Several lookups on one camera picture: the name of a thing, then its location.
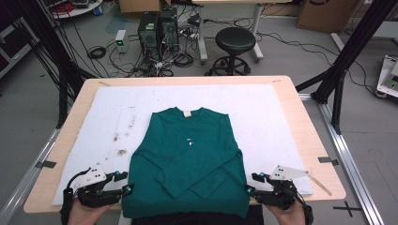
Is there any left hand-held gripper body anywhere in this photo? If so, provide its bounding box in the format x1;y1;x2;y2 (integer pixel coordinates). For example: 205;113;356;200
72;163;123;209

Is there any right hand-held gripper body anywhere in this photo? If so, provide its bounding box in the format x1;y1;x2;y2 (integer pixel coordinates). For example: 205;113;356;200
254;164;311;210

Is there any green long-sleeved shirt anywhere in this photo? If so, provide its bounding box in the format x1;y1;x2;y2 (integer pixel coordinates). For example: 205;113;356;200
121;106;251;219

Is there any person's left hand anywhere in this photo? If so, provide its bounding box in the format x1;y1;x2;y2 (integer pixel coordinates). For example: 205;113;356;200
67;200;117;225

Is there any person's right hand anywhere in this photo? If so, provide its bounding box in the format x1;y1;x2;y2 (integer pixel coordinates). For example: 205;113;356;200
265;201;306;225

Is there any white table leg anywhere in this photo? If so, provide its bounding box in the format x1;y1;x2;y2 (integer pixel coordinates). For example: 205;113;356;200
117;209;132;225

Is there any tan strip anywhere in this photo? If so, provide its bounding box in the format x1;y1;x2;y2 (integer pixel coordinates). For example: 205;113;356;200
307;173;333;197

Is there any black tape piece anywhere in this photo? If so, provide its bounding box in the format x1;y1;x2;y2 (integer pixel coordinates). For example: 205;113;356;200
317;156;340;167
34;159;57;170

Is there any person's dark clothing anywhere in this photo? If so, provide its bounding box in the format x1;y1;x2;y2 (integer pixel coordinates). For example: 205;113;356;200
130;213;266;225

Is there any white table mat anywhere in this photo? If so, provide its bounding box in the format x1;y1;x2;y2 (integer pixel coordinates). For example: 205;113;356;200
51;83;314;207

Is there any small white box green light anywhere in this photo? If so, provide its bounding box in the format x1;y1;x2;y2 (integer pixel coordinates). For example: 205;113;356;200
115;29;130;53

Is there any black round stool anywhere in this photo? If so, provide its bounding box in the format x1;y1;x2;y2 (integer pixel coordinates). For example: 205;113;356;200
205;26;258;77

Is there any black computer tower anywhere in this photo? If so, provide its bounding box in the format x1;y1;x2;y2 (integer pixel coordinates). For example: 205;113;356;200
137;11;161;60
159;7;180;53

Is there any white desk with legs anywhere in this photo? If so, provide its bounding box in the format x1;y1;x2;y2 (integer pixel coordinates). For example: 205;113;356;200
191;0;294;66

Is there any white machine base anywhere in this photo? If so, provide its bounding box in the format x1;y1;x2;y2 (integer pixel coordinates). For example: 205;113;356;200
375;54;398;99

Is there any dark storage rack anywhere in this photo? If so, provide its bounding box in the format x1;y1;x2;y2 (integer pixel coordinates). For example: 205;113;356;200
0;17;40;80

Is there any white round table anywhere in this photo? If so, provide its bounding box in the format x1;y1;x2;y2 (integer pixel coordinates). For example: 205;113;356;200
43;0;104;20

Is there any small cardboard box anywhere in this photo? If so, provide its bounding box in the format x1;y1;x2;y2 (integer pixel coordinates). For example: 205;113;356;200
118;0;164;14

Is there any large cardboard box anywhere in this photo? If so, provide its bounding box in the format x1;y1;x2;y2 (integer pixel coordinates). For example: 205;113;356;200
296;0;358;34

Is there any left hand-held gripper black cable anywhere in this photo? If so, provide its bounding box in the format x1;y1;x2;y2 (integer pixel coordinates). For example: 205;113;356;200
59;168;92;225

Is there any hand-held gripper black cable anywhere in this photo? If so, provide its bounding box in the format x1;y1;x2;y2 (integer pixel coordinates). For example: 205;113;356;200
59;168;92;225
292;184;314;225

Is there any right hand-held gripper black cable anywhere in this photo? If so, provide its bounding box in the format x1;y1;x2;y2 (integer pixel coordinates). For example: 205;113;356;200
292;184;314;225

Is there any aluminium rail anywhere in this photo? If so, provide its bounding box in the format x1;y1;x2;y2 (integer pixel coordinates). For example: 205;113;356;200
0;127;62;225
298;93;385;225

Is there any tangle of floor cables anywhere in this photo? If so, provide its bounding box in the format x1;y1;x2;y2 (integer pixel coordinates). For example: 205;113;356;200
107;40;195;79

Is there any coiled black cable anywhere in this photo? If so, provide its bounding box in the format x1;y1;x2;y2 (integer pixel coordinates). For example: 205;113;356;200
86;45;107;61

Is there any long black floor cable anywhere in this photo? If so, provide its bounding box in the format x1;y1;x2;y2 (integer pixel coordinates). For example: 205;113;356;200
256;30;380;96

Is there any black metal frame post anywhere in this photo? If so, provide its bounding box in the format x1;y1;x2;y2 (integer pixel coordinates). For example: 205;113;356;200
295;0;398;136
6;0;99;129

